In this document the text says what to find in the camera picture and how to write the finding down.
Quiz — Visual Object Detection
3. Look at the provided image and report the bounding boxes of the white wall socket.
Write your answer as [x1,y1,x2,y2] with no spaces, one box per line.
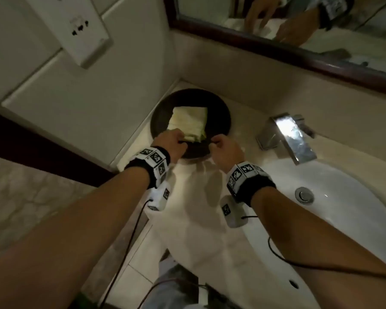
[22,0,114,69]

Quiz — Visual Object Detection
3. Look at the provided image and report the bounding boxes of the person's left hand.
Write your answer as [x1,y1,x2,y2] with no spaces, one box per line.
[151,129,187,164]

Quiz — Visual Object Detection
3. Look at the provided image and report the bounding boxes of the person's right forearm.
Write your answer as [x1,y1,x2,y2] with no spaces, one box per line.
[250,186,386,309]

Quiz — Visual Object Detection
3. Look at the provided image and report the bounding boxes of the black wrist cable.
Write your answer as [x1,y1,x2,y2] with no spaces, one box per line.
[98,198,155,309]
[240,215,386,282]

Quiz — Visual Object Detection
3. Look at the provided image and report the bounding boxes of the person's left forearm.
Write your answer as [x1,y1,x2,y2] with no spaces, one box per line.
[0,169,152,309]

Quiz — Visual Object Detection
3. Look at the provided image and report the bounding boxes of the person's grey trousers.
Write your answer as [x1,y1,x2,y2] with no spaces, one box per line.
[145,251,245,309]

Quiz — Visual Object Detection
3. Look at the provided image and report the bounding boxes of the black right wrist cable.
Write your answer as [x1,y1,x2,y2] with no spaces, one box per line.
[240,215,386,282]

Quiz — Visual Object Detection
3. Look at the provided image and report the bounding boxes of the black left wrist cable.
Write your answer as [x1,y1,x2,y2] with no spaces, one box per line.
[98,198,155,309]

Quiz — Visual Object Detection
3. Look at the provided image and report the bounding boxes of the person's right hand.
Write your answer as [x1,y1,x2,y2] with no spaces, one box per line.
[210,134,246,174]

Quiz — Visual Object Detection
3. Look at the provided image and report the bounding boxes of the chrome sink drain stopper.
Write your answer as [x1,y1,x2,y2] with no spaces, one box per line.
[295,186,315,206]

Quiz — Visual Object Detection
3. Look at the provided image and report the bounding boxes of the dark wooden ledge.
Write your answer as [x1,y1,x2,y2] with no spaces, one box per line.
[0,106,116,187]

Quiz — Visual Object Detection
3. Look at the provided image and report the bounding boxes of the black wristband with markers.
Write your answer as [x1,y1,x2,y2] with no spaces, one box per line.
[226,161,277,208]
[124,146,171,190]

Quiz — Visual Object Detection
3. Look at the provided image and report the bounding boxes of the dark round tray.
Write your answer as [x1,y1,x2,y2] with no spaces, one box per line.
[150,88,231,160]

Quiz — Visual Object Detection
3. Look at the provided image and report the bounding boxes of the black right wristband with markers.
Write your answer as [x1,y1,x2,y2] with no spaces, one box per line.
[226,161,277,208]

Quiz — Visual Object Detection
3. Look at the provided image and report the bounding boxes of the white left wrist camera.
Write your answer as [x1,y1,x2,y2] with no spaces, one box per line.
[147,183,171,212]

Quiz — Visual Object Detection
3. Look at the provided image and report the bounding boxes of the white green-edged cleaning cloth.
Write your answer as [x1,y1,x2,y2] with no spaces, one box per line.
[166,106,209,142]

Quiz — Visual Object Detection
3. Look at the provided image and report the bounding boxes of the chrome faucet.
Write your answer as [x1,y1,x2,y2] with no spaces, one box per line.
[256,112,318,166]

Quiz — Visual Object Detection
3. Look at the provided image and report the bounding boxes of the dark wooden framed mirror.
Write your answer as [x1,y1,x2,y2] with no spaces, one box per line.
[163,0,386,97]

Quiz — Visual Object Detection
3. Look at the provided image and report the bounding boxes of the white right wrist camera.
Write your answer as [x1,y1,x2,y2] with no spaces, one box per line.
[220,195,249,229]

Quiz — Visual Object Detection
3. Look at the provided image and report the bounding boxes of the white oval sink basin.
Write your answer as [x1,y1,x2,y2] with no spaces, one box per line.
[243,157,386,309]

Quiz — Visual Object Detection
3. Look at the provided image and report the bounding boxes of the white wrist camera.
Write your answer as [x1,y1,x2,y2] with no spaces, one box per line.
[220,195,249,229]
[147,183,171,212]

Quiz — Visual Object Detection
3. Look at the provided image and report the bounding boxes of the black left wristband with markers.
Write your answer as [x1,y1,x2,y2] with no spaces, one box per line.
[124,146,171,190]

